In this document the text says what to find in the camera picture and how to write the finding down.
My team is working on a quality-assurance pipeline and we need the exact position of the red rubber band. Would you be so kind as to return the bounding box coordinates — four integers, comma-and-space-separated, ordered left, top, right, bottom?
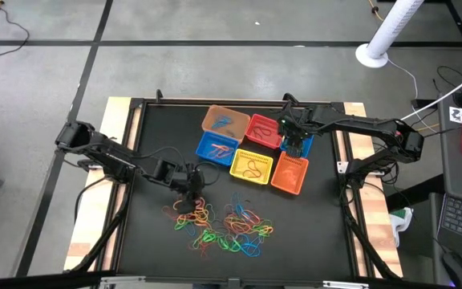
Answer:
197, 240, 213, 258
161, 203, 179, 221
241, 160, 263, 180

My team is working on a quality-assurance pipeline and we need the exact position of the thin white cable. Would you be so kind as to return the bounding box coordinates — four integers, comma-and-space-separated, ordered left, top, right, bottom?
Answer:
386, 58, 437, 134

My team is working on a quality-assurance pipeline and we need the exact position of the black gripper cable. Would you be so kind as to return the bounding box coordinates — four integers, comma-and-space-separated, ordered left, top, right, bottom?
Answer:
134, 145, 222, 188

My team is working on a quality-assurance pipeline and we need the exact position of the yellow floor cable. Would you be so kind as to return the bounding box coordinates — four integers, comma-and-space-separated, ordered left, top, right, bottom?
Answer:
367, 0, 385, 22

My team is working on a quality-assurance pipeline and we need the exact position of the black power strip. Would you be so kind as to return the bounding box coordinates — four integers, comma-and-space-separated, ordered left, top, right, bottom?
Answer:
410, 98, 440, 110

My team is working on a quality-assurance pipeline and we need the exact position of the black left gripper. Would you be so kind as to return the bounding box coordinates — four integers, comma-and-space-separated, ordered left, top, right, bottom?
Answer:
172, 164, 207, 216

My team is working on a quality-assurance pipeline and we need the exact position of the black arm base cable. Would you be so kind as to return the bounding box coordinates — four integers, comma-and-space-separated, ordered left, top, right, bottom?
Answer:
73, 176, 108, 226

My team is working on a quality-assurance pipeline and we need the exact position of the silver bracket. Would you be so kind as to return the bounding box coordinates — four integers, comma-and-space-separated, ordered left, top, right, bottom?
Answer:
322, 280, 371, 289

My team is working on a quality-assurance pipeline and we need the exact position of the black rubber band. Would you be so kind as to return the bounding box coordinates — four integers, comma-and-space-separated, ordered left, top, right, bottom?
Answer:
252, 125, 275, 140

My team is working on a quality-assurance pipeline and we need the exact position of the yellow plastic basket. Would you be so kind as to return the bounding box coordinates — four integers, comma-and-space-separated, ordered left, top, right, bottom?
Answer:
229, 148, 274, 185

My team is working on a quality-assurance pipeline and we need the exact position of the white green handheld device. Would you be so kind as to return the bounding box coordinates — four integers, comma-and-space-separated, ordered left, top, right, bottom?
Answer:
388, 206, 415, 248

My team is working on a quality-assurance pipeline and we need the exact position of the pale orange plastic basket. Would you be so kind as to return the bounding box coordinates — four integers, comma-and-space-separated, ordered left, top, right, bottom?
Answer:
201, 104, 252, 145

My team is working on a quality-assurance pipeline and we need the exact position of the thin yellow cable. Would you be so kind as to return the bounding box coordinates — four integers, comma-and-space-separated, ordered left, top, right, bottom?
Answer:
413, 123, 441, 136

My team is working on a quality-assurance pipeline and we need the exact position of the blue rubber band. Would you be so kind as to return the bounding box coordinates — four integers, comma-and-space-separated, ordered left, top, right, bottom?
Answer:
229, 191, 251, 221
237, 232, 258, 246
241, 239, 262, 258
210, 115, 234, 130

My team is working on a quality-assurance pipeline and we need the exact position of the blue plastic basket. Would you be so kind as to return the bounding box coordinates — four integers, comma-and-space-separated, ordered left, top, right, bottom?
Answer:
194, 130, 240, 167
281, 134, 315, 160

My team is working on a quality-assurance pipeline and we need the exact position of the red plastic basket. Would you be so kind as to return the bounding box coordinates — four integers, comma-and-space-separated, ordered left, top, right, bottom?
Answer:
244, 112, 287, 150

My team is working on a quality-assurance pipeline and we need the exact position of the black floor cable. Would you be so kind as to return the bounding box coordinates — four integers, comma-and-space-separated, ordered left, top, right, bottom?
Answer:
0, 6, 30, 62

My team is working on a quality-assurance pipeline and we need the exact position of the black computer mouse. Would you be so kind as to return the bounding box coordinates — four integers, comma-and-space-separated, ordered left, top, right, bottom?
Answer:
440, 251, 462, 289

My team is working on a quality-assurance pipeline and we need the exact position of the white tower fan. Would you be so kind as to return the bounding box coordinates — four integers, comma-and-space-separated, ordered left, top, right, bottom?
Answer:
354, 0, 425, 69

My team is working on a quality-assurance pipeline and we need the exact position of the black metal table frame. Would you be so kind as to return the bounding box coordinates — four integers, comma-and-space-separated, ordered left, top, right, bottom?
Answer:
94, 96, 379, 282

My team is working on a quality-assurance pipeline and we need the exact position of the black coiled cable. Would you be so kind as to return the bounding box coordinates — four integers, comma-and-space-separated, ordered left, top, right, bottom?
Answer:
432, 65, 462, 96

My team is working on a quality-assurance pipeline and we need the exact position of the dark grey desk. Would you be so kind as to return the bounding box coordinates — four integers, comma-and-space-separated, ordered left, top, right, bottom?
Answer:
427, 92, 462, 289

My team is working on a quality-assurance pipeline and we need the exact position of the thick white cable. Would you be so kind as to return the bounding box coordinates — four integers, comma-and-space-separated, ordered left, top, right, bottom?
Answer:
399, 63, 462, 121

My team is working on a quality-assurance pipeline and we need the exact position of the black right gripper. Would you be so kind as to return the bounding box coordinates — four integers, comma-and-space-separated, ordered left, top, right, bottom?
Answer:
277, 114, 317, 158

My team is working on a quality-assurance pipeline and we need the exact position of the black camera mount rail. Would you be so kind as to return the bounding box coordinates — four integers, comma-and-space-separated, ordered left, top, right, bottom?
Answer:
0, 269, 462, 289

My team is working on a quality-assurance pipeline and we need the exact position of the green rubber band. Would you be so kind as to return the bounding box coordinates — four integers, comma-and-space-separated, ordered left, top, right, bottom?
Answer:
216, 232, 243, 253
192, 228, 219, 250
173, 219, 194, 233

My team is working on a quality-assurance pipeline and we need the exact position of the wooden table board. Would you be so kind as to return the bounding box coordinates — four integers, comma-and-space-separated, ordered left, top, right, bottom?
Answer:
342, 101, 404, 279
63, 96, 144, 274

